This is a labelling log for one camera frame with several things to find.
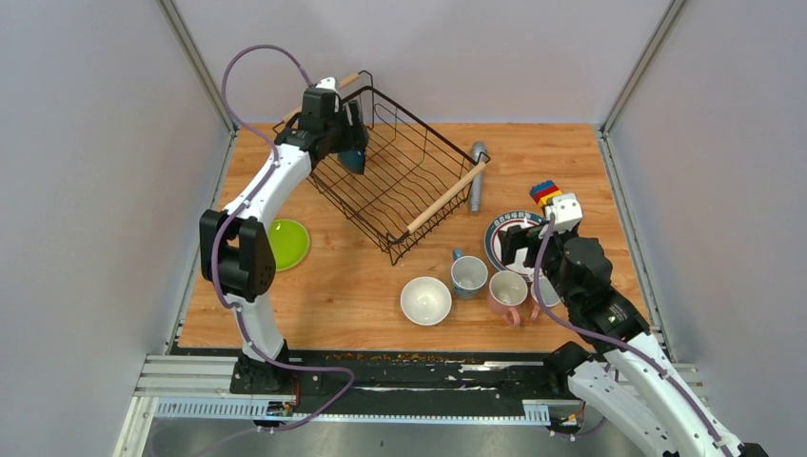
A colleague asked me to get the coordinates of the colourful toy brick block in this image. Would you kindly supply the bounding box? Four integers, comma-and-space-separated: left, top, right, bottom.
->
529, 180, 562, 209

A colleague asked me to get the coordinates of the grey cylindrical handle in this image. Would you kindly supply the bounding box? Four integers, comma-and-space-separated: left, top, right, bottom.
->
468, 141, 489, 214

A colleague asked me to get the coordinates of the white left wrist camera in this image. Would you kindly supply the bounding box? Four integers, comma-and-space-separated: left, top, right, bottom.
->
313, 77, 340, 95

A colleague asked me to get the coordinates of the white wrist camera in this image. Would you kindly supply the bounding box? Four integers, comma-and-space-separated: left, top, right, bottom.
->
540, 192, 583, 235
313, 77, 340, 95

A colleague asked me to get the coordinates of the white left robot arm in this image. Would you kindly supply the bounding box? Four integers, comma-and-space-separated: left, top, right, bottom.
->
199, 85, 369, 393

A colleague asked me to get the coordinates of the pink cup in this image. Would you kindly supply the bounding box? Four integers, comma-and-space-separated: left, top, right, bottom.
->
486, 270, 528, 327

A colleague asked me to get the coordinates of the black wire dish rack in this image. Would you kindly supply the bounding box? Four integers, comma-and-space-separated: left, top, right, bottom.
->
308, 70, 490, 264

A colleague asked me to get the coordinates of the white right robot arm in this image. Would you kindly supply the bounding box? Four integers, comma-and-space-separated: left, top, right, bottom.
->
493, 222, 766, 456

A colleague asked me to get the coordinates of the white plate dark striped rim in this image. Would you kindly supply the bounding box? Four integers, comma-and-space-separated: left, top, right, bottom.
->
483, 211, 547, 283

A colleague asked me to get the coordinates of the beige ceramic bowl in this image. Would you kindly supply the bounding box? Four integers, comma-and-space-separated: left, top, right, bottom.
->
400, 276, 452, 327

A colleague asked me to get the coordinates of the light blue mug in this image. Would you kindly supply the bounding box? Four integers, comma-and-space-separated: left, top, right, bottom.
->
450, 248, 488, 300

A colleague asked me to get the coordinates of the lime green plate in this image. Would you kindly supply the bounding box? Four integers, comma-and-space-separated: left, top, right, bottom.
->
267, 219, 310, 271

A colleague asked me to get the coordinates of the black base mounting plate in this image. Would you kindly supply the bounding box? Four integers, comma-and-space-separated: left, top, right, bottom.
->
229, 349, 582, 417

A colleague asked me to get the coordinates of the small mauve cup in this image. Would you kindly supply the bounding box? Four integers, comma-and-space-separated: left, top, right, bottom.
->
530, 276, 561, 321

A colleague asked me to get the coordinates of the dark blue ceramic bowl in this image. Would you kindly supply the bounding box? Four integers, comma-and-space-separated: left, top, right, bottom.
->
337, 149, 366, 175

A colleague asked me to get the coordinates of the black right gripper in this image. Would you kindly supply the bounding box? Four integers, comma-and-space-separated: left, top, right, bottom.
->
496, 220, 576, 308

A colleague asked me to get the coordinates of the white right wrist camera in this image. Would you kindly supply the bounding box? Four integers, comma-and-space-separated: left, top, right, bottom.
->
540, 192, 583, 235

